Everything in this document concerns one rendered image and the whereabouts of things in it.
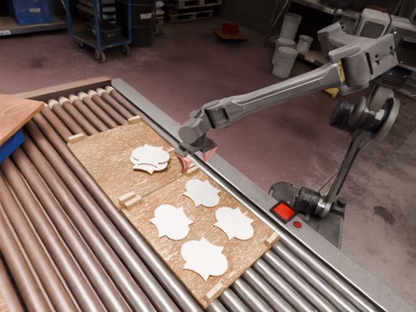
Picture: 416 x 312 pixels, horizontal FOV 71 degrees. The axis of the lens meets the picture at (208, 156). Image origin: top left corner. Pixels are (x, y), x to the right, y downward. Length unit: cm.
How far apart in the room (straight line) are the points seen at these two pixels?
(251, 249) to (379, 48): 65
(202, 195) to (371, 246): 176
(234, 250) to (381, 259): 173
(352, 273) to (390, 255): 155
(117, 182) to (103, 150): 19
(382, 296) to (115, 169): 98
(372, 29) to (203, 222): 94
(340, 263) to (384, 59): 64
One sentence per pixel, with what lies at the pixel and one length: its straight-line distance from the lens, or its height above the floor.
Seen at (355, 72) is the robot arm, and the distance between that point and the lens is 81.
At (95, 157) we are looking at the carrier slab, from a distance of 123.
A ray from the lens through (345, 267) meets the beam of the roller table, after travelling 111.
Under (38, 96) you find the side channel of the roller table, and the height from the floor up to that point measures 95.
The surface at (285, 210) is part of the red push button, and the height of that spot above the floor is 93.
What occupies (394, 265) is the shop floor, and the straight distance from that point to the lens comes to 260.
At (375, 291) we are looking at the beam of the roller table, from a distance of 112.
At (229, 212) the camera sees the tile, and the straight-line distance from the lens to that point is 104.
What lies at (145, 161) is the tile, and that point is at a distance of 116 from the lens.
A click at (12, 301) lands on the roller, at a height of 92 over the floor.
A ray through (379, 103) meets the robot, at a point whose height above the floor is 122.
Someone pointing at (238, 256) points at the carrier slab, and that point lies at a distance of 96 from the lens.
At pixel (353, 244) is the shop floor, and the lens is 252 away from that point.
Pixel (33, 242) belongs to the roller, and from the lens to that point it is 103.
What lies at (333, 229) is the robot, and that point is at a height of 24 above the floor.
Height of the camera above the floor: 173
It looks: 39 degrees down
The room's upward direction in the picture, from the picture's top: 11 degrees clockwise
